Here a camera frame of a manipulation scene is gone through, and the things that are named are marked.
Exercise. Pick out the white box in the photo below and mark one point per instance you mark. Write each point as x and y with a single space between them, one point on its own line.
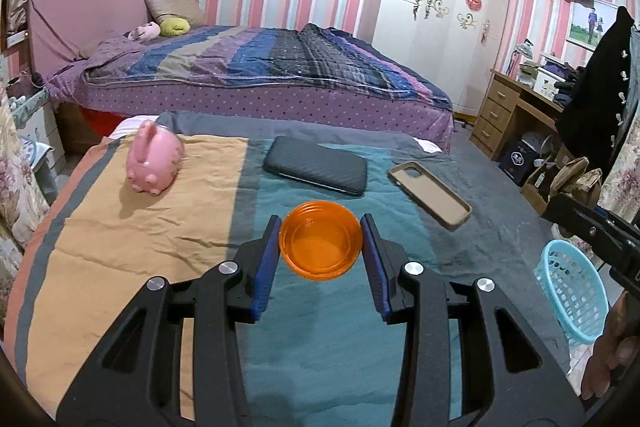
546 84

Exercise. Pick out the light blue plastic basket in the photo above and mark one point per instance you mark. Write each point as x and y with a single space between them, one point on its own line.
570 292

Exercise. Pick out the white electric fan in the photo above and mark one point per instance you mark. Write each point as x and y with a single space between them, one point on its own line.
537 142

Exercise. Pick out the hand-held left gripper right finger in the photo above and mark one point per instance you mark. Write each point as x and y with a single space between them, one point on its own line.
375 267

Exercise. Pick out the white bedside cabinet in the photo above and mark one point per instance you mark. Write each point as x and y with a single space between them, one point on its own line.
37 132

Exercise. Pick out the black coat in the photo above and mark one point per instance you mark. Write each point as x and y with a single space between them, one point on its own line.
605 82

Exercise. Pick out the floral curtain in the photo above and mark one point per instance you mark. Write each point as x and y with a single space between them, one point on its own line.
622 177
20 187

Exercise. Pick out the person's right hand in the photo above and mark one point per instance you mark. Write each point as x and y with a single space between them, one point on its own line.
612 357

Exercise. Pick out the beige pillow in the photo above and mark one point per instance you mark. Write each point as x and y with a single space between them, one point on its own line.
175 7

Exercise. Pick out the brown paper bag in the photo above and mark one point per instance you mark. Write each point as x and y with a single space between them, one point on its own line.
575 177

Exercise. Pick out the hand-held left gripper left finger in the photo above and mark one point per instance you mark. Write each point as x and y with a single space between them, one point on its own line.
265 267

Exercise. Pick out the striped plaid quilt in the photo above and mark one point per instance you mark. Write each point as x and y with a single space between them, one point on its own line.
280 62

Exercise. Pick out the wooden desk with drawers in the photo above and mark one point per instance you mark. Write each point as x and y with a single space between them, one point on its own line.
495 117

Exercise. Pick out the orange plastic bowl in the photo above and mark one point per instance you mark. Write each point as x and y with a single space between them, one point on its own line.
320 252

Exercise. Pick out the desk lamp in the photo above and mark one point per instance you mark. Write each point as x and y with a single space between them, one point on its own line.
522 49

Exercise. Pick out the pink piggy bank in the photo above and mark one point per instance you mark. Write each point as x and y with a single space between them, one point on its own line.
152 157

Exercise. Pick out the beige phone case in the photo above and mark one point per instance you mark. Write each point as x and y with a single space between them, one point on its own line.
430 194

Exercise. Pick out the purple bed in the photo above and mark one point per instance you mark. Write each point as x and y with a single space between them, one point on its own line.
250 112

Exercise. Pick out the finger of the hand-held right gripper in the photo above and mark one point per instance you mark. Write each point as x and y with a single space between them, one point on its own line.
595 229

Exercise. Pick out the small framed photo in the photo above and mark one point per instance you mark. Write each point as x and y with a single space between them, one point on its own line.
585 24

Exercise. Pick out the white wardrobe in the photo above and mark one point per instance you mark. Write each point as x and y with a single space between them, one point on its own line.
440 57

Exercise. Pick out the yellow plush toy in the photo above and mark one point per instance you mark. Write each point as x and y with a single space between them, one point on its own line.
175 27

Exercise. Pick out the black textured case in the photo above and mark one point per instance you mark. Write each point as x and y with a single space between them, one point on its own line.
315 164

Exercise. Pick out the dark clothes pile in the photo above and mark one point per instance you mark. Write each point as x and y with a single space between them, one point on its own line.
570 87

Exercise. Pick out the black box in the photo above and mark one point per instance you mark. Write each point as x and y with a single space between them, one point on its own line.
517 162

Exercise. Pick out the pink plush toy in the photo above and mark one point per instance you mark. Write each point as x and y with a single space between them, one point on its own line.
145 32

